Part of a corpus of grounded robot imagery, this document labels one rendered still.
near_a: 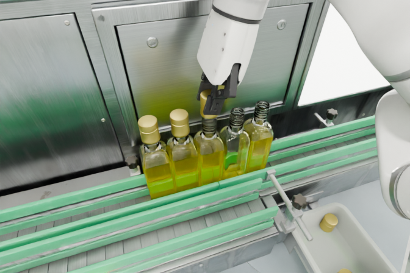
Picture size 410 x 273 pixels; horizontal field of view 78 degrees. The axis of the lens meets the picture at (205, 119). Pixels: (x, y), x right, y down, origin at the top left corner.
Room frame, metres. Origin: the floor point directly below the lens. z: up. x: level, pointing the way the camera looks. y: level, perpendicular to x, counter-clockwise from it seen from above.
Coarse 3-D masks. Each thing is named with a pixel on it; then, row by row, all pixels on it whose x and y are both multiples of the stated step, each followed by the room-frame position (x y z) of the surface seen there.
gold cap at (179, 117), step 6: (180, 108) 0.36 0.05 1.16; (174, 114) 0.34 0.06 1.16; (180, 114) 0.34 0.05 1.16; (186, 114) 0.34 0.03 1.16; (174, 120) 0.33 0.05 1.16; (180, 120) 0.33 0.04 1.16; (186, 120) 0.34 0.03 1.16; (174, 126) 0.33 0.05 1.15; (180, 126) 0.33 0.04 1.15; (186, 126) 0.33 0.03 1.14; (174, 132) 0.33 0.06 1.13; (180, 132) 0.33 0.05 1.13; (186, 132) 0.33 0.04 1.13
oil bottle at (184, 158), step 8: (168, 144) 0.34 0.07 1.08; (176, 144) 0.33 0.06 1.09; (184, 144) 0.33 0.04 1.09; (192, 144) 0.34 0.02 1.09; (168, 152) 0.34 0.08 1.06; (176, 152) 0.32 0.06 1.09; (184, 152) 0.32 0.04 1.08; (192, 152) 0.32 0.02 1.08; (176, 160) 0.31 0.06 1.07; (184, 160) 0.32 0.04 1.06; (192, 160) 0.32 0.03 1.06; (176, 168) 0.31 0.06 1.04; (184, 168) 0.32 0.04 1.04; (192, 168) 0.32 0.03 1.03; (176, 176) 0.31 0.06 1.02; (184, 176) 0.32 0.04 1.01; (192, 176) 0.32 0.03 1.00; (176, 184) 0.31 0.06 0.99; (184, 184) 0.32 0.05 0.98; (192, 184) 0.32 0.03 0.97; (176, 192) 0.31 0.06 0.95
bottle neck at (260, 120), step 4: (256, 104) 0.40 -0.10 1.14; (260, 104) 0.41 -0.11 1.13; (264, 104) 0.41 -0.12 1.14; (268, 104) 0.40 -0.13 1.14; (256, 108) 0.39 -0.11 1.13; (260, 108) 0.39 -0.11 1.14; (264, 108) 0.39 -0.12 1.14; (268, 108) 0.39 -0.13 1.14; (256, 112) 0.39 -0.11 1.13; (260, 112) 0.39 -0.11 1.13; (264, 112) 0.38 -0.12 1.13; (268, 112) 0.40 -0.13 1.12; (256, 116) 0.39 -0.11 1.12; (260, 116) 0.39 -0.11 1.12; (264, 116) 0.39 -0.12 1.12; (256, 120) 0.39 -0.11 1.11; (260, 120) 0.39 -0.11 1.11; (264, 120) 0.39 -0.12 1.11; (256, 124) 0.39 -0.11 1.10; (260, 124) 0.38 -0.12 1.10; (264, 124) 0.39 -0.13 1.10
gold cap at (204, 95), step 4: (204, 92) 0.37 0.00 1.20; (208, 92) 0.37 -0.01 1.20; (200, 96) 0.36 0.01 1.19; (204, 96) 0.35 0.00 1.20; (200, 100) 0.36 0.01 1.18; (204, 100) 0.35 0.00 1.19; (204, 104) 0.35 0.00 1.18; (200, 112) 0.36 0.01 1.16; (204, 116) 0.35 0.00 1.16; (208, 116) 0.34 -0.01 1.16; (212, 116) 0.34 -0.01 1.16; (216, 116) 0.35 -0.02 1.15
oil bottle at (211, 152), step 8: (200, 136) 0.36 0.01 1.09; (216, 136) 0.36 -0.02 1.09; (200, 144) 0.34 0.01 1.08; (208, 144) 0.34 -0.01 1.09; (216, 144) 0.34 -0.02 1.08; (200, 152) 0.33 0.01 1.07; (208, 152) 0.33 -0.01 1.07; (216, 152) 0.34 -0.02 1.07; (224, 152) 0.34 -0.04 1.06; (200, 160) 0.33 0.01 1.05; (208, 160) 0.33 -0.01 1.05; (216, 160) 0.34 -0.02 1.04; (200, 168) 0.33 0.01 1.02; (208, 168) 0.33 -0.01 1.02; (216, 168) 0.34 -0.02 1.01; (200, 176) 0.33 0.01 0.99; (208, 176) 0.33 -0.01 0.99; (216, 176) 0.34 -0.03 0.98; (200, 184) 0.33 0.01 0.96
